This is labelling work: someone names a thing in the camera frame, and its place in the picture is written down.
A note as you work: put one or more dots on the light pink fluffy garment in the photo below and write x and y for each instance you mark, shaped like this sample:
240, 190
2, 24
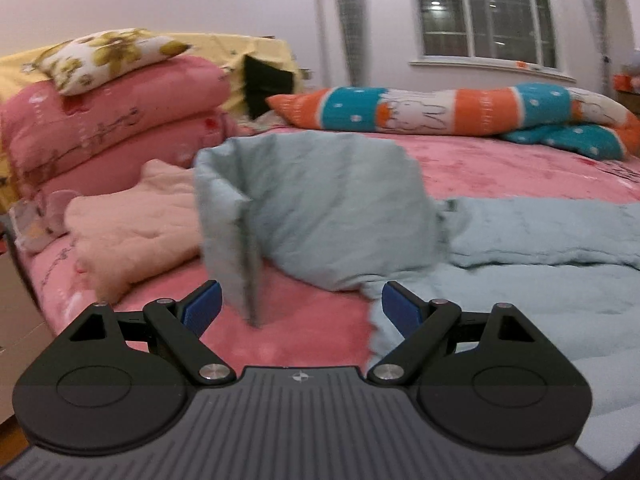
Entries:
130, 230

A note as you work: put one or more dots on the long orange teal rabbit pillow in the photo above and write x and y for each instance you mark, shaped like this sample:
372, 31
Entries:
450, 110

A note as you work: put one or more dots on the pink folded quilt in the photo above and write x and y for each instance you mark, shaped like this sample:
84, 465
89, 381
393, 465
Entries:
100, 125

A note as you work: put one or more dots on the black cushion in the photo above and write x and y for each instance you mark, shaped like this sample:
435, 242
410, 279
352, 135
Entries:
265, 85

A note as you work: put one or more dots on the light blue quilted duvet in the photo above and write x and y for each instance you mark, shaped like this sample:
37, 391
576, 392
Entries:
325, 210

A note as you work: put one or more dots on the bed with pink sheet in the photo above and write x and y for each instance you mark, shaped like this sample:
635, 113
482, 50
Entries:
500, 170

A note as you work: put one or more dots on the window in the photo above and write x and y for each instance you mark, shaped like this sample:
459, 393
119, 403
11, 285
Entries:
490, 10

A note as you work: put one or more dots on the white yellow floral pillow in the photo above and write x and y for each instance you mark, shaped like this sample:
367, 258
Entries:
100, 55

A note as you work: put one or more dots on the teal dotted pillow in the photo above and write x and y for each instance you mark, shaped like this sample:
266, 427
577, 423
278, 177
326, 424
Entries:
565, 140

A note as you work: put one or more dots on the small pink patterned cloth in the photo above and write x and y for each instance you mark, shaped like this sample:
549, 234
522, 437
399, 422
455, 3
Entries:
40, 220

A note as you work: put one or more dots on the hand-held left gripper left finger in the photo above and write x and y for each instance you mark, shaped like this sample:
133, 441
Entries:
202, 307

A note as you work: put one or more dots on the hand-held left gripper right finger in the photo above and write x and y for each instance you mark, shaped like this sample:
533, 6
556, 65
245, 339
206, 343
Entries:
402, 310

